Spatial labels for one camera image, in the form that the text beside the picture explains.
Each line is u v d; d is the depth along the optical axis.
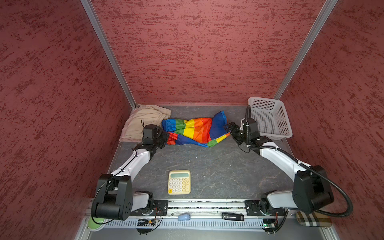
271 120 1.13
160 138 0.76
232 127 0.78
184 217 0.71
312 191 0.42
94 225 0.68
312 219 0.68
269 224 0.71
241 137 0.73
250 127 0.65
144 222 0.73
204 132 0.97
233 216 0.70
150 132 0.66
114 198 0.41
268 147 0.58
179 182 0.81
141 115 1.03
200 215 0.74
